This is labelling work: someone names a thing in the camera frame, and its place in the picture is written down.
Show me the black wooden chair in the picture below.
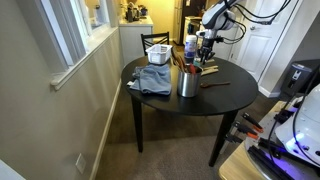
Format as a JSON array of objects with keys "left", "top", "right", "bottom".
[{"left": 140, "top": 31, "right": 171, "bottom": 56}]

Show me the light wooden flat spatula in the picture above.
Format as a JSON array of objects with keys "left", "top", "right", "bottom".
[{"left": 201, "top": 67, "right": 220, "bottom": 77}]

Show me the white blue wipes canister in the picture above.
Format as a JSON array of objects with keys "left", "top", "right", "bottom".
[{"left": 184, "top": 34, "right": 199, "bottom": 64}]

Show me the silver metal tin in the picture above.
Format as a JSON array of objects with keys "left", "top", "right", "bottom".
[{"left": 176, "top": 63, "right": 204, "bottom": 99}]

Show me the black box device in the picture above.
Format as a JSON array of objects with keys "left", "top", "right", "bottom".
[{"left": 280, "top": 59, "right": 320, "bottom": 98}]

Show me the white plastic basket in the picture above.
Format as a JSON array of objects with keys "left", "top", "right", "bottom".
[{"left": 145, "top": 43, "right": 173, "bottom": 66}]

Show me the metal robot mounting plate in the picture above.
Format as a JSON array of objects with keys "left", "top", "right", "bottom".
[{"left": 244, "top": 109, "right": 320, "bottom": 180}]

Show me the white counter cabinet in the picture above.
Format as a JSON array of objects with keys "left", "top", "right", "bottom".
[{"left": 118, "top": 15, "right": 155, "bottom": 66}]

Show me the white window frame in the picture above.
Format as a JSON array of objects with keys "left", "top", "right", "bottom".
[{"left": 15, "top": 0, "right": 120, "bottom": 92}]

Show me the white panel door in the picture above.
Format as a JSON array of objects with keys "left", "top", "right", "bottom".
[{"left": 229, "top": 0, "right": 301, "bottom": 83}]

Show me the light wooden workbench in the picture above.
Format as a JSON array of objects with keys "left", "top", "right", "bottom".
[{"left": 218, "top": 99, "right": 320, "bottom": 180}]

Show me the black refrigerator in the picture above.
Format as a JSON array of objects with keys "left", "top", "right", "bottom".
[{"left": 179, "top": 0, "right": 208, "bottom": 46}]

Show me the white kitchen cabinet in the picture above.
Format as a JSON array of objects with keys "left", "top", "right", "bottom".
[{"left": 197, "top": 19, "right": 235, "bottom": 62}]

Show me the dark coffee maker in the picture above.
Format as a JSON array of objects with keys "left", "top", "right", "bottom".
[{"left": 125, "top": 5, "right": 135, "bottom": 23}]

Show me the dark wooden spoon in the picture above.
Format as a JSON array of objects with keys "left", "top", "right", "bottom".
[{"left": 199, "top": 81, "right": 232, "bottom": 89}]

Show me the black base cable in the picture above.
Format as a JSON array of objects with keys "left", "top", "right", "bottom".
[{"left": 268, "top": 71, "right": 320, "bottom": 166}]

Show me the black orange bar clamp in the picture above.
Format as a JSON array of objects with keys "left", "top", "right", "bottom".
[
  {"left": 233, "top": 120, "right": 260, "bottom": 140},
  {"left": 242, "top": 112, "right": 265, "bottom": 134}
]

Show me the blue cloth towel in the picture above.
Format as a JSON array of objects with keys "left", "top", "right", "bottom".
[{"left": 126, "top": 63, "right": 173, "bottom": 96}]

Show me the white wall outlet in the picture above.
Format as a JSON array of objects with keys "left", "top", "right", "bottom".
[{"left": 75, "top": 152, "right": 87, "bottom": 175}]

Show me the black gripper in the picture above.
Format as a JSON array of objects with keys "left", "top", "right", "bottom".
[{"left": 196, "top": 29, "right": 218, "bottom": 65}]

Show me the red spatula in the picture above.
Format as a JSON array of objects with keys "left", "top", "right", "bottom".
[{"left": 188, "top": 63, "right": 198, "bottom": 75}]

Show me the brown wooden spoon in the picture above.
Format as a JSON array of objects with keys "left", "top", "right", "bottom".
[
  {"left": 177, "top": 54, "right": 188, "bottom": 73},
  {"left": 170, "top": 46, "right": 183, "bottom": 72}
]

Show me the black round dining table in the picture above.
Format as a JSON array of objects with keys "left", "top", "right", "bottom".
[{"left": 120, "top": 54, "right": 259, "bottom": 168}]

